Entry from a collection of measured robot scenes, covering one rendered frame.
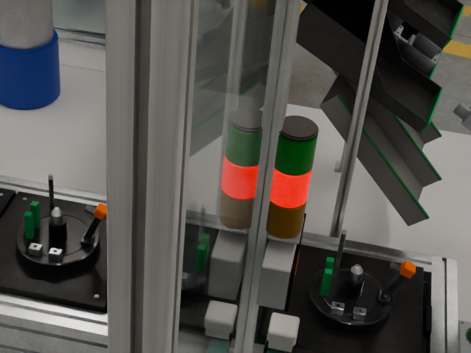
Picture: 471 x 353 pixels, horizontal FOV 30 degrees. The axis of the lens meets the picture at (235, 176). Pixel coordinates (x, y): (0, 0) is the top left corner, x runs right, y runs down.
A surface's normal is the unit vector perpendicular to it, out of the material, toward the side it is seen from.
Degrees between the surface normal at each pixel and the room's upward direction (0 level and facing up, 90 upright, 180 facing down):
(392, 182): 90
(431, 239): 0
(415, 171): 90
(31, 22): 90
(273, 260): 0
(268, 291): 90
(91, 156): 0
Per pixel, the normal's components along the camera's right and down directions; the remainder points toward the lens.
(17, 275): 0.08, -0.80
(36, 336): -0.18, 0.58
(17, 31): 0.06, 0.61
